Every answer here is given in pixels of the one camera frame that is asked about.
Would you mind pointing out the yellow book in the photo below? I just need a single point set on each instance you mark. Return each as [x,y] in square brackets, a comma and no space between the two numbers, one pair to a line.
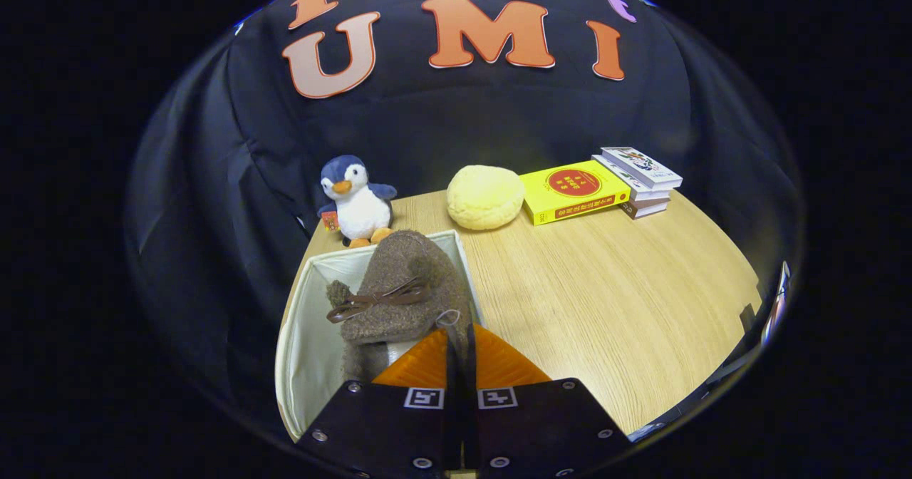
[570,190]

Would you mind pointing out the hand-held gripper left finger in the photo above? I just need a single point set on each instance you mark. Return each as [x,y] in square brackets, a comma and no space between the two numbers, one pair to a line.
[385,429]

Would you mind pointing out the yellow round plush cushion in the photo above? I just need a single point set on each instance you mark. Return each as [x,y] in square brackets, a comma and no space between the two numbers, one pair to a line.
[484,197]

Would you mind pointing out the penguin plush toy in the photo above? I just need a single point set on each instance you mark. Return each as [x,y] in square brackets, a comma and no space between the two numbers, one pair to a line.
[360,208]

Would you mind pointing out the black backdrop cloth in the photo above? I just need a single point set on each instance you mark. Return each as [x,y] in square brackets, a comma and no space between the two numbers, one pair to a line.
[463,115]

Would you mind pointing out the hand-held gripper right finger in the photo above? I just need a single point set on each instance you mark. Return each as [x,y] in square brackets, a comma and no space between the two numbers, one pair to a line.
[541,429]

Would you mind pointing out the beige fabric storage box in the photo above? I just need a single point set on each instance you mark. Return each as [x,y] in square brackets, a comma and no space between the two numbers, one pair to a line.
[306,351]

